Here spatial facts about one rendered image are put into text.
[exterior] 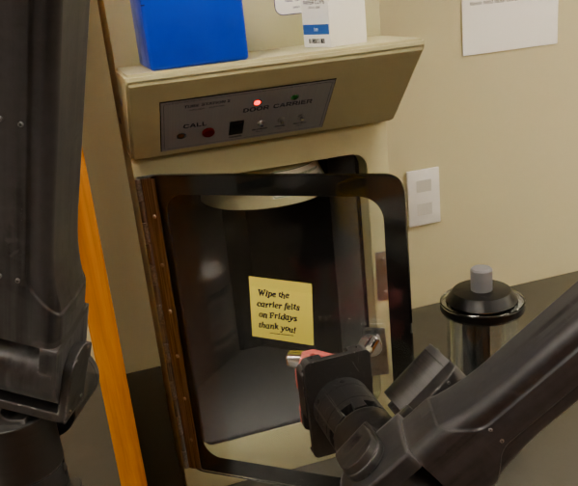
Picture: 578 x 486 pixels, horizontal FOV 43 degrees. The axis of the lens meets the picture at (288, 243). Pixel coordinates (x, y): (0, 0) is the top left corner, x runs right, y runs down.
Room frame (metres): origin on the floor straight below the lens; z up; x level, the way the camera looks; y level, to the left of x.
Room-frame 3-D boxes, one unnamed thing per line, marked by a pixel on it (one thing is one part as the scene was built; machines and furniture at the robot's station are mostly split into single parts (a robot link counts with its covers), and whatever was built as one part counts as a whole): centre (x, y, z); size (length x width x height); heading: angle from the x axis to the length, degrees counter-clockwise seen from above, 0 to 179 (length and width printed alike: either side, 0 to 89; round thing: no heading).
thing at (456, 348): (0.87, -0.24, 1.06); 0.11 x 0.11 x 0.21
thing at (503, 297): (0.88, -0.24, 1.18); 0.09 x 0.09 x 0.07
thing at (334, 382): (0.58, -0.04, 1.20); 0.07 x 0.07 x 0.10; 15
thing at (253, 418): (0.76, 0.02, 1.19); 0.30 x 0.01 x 0.40; 66
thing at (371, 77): (0.82, 0.00, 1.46); 0.32 x 0.11 x 0.10; 105
